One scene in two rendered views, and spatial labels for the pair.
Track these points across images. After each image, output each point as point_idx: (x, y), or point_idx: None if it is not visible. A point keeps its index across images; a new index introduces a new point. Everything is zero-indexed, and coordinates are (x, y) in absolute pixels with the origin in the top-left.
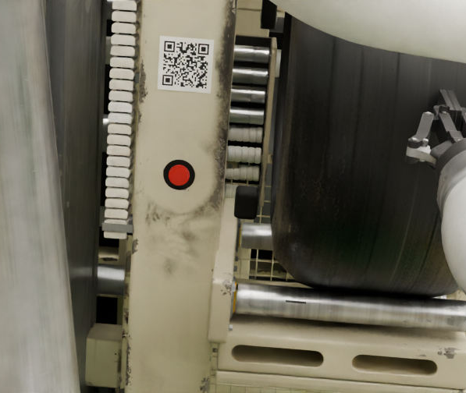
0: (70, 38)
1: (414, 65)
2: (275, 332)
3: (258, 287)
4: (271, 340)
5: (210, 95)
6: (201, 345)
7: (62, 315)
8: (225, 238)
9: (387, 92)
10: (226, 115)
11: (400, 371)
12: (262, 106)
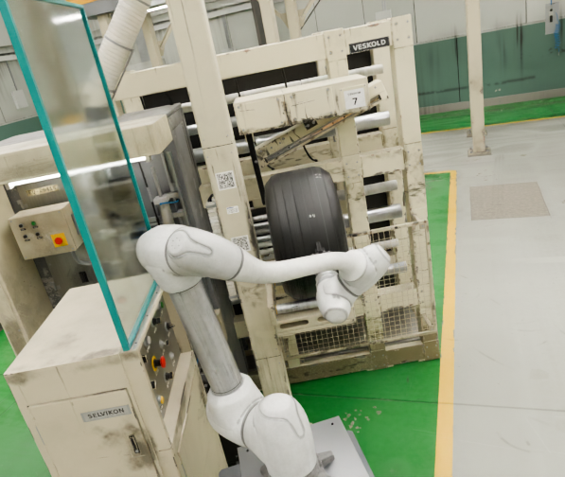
0: None
1: (307, 237)
2: (291, 317)
3: (282, 305)
4: (291, 320)
5: (251, 251)
6: (271, 325)
7: (229, 354)
8: (269, 289)
9: (301, 246)
10: (257, 255)
11: None
12: None
